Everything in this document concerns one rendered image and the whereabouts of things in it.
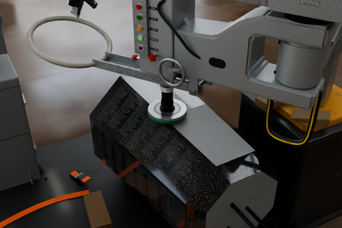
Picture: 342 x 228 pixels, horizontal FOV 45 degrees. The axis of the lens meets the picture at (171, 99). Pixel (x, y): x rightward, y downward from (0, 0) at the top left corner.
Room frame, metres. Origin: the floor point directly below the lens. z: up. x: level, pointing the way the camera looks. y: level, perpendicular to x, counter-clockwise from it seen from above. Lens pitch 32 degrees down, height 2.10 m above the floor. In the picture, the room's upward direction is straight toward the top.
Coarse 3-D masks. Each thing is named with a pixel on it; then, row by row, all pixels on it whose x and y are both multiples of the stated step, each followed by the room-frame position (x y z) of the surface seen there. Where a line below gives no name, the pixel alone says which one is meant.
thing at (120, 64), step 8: (112, 56) 2.15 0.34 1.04; (120, 56) 2.12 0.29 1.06; (128, 56) 2.10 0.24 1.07; (96, 64) 2.07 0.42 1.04; (104, 64) 2.04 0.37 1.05; (112, 64) 2.01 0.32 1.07; (120, 64) 2.09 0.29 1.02; (128, 64) 2.09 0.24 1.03; (136, 64) 2.06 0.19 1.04; (120, 72) 1.98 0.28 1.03; (128, 72) 1.95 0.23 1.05; (136, 72) 1.93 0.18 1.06; (144, 72) 1.90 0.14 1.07; (152, 80) 1.87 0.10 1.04; (160, 80) 1.85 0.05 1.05; (168, 80) 1.82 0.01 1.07; (176, 80) 1.80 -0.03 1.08; (200, 80) 1.85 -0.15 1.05; (176, 88) 1.80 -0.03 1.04; (184, 88) 1.78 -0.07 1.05; (200, 88) 1.73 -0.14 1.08
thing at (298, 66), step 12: (288, 48) 1.50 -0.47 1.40; (300, 48) 1.47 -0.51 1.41; (312, 48) 1.47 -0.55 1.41; (324, 48) 1.49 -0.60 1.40; (288, 60) 1.50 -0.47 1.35; (300, 60) 1.47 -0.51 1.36; (312, 60) 1.47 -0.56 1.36; (324, 60) 1.50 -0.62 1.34; (276, 72) 1.55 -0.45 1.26; (288, 72) 1.49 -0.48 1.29; (300, 72) 1.47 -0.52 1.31; (312, 72) 1.47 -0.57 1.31; (288, 84) 1.48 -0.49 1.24; (300, 84) 1.47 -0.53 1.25; (312, 84) 1.47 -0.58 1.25
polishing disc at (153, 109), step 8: (152, 104) 1.94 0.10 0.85; (160, 104) 1.94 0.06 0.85; (176, 104) 1.94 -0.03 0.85; (184, 104) 1.94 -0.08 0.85; (152, 112) 1.86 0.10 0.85; (160, 112) 1.86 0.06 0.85; (168, 112) 1.86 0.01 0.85; (176, 112) 1.86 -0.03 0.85; (184, 112) 1.86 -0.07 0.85; (160, 120) 1.80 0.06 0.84; (168, 120) 1.79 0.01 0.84
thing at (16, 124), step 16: (0, 64) 2.43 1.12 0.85; (0, 80) 2.21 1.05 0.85; (16, 80) 2.25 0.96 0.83; (0, 96) 2.19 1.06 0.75; (16, 96) 2.24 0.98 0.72; (0, 112) 2.18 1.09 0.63; (16, 112) 2.23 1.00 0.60; (0, 128) 2.17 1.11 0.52; (16, 128) 2.21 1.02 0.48; (0, 144) 2.16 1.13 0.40; (16, 144) 2.20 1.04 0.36; (32, 144) 2.25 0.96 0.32; (0, 160) 2.14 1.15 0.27; (16, 160) 2.19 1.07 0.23; (32, 160) 2.24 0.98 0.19; (0, 176) 2.13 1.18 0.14; (16, 176) 2.18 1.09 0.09; (32, 176) 2.23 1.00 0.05
